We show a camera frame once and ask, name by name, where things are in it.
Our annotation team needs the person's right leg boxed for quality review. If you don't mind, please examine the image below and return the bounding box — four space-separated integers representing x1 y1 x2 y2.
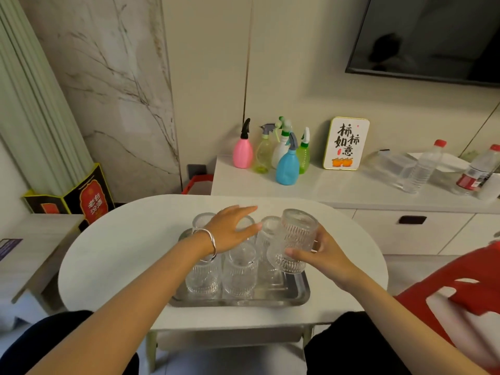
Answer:
303 311 413 375

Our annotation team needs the clear plastic container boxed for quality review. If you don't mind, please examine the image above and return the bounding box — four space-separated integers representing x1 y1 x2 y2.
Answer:
366 149 418 190

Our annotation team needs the person's left hand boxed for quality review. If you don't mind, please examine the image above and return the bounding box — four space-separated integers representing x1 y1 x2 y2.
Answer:
203 205 263 256

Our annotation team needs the clear yellow-green spray bottle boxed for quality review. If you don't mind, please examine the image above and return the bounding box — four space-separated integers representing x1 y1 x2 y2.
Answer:
253 123 279 174

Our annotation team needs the white sideboard cabinet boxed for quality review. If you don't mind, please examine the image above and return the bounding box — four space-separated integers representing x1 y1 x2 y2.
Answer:
210 153 500 257

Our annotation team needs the blue spray bottle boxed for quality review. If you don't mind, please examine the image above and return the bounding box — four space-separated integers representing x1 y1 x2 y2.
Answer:
275 132 301 186

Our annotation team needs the black and gold box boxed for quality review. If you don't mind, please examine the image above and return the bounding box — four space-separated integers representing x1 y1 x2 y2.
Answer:
22 163 116 232

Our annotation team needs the person's right hand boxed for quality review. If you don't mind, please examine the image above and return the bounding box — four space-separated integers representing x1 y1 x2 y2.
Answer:
285 224 365 290

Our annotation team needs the pink spray bottle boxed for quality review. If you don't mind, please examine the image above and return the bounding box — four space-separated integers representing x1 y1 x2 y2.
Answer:
232 118 254 169

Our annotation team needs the person's left leg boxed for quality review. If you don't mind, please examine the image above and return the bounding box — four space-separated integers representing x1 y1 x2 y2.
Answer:
0 310 140 375

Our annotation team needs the black wall socket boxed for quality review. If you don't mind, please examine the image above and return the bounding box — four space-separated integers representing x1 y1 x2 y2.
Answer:
187 163 208 181

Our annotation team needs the green spray bottle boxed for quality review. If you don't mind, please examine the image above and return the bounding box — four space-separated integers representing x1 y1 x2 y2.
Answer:
295 127 311 175

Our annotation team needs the silver bracelet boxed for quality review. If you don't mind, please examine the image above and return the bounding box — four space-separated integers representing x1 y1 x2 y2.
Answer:
191 228 218 263

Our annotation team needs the red-labelled plastic bottle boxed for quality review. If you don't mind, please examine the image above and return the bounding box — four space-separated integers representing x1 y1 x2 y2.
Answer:
452 144 500 197

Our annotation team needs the gold-framed white sign card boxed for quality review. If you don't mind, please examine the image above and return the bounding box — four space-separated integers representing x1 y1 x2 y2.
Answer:
323 116 370 171

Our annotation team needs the light wooden side table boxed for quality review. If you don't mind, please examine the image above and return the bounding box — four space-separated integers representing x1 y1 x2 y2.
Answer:
0 213 85 314

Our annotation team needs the person's left forearm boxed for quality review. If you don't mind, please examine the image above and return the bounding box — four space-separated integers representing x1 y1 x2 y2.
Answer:
27 229 213 375

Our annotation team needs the black wall television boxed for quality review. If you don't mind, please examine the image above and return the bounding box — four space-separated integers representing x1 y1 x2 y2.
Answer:
345 0 500 88

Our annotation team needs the red plastic basket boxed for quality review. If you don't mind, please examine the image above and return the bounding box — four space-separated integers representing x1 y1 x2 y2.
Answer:
181 174 215 196

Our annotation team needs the white spray bottle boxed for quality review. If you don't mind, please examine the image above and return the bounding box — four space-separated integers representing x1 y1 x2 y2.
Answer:
271 116 293 169

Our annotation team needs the ribbed clear drinking glass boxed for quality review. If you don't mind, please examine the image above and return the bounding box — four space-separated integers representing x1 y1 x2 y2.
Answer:
191 212 218 235
266 208 319 275
255 215 288 288
185 253 223 296
234 215 257 246
222 242 259 299

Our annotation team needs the person's right forearm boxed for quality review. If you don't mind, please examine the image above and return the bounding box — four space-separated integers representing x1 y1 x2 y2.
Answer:
339 267 491 375

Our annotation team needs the purple card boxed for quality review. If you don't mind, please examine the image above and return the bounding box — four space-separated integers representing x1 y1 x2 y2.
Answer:
0 238 23 262

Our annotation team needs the red plastic stool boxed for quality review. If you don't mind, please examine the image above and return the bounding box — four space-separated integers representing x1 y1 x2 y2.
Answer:
394 241 500 373

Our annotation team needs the person's leg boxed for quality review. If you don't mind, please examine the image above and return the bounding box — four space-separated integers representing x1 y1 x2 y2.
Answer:
303 311 413 375
0 310 140 375

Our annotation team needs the clear red-capped water bottle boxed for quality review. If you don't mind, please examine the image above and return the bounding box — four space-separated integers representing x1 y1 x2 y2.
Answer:
402 139 447 194

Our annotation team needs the rectangular metal tray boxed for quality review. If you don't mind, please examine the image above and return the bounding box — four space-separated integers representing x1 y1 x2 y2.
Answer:
168 228 311 308

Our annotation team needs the bundle of pale green panels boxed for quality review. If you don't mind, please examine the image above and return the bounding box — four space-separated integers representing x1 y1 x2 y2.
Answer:
0 0 95 197

